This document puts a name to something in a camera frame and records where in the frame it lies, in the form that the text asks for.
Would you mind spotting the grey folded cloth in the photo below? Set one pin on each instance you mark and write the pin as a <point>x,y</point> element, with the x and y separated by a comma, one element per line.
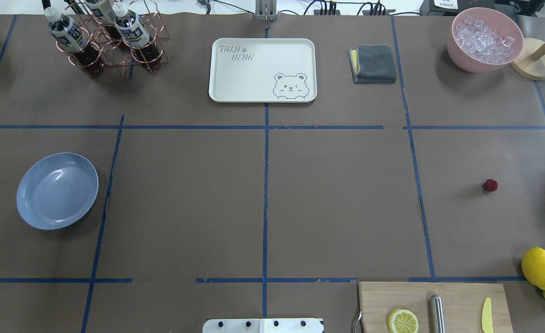
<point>372,64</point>

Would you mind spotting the steel scoop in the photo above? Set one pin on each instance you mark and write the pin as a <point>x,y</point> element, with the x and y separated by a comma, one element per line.
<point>437,314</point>

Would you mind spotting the grey metal bracket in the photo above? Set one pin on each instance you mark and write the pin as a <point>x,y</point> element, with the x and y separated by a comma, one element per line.
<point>266,10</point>

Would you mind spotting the cream bear tray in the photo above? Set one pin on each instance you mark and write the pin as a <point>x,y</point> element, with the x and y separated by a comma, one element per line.
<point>263,70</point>

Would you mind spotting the right tea bottle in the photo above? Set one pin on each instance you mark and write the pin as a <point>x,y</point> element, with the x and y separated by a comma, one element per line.
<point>132,29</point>

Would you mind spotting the yellow plastic knife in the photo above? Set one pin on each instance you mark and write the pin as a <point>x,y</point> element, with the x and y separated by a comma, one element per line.
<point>486,316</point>

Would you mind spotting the red strawberry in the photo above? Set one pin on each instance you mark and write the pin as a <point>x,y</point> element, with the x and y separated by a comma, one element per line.
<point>490,185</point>

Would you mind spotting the wooden cutting board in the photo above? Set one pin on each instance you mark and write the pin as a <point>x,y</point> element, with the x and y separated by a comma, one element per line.
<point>462,305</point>

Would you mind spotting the left tea bottle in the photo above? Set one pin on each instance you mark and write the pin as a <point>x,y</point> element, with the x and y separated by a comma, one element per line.
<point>74,41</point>

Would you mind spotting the lemon half slice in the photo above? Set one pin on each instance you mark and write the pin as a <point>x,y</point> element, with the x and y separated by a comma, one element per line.
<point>402,320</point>

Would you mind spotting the tea bottle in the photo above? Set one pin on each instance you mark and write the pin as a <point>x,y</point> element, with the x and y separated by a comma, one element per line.
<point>74,41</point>
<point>102,10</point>
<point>132,29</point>

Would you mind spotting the wooden stand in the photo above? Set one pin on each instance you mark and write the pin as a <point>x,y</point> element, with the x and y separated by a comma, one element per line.
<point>530,63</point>

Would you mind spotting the white metal base plate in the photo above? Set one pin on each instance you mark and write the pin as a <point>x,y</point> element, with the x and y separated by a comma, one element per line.
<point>264,325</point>

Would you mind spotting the pink bowl with ice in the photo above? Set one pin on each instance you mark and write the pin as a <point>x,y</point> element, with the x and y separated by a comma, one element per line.
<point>482,40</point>

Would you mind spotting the large yellow lemon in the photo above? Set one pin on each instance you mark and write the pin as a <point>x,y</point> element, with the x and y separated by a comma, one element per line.
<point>533,267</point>

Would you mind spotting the copper wire bottle rack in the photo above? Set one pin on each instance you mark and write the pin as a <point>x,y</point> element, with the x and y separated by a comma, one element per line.
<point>114,57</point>

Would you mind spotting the metal board handle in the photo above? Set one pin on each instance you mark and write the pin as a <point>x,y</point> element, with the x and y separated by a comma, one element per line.
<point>356,326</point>

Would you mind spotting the back tea bottle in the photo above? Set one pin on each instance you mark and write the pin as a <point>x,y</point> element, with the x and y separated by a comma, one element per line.
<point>102,10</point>

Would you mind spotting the blue plate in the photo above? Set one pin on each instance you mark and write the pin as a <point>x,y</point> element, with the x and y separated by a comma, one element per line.
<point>57,191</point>

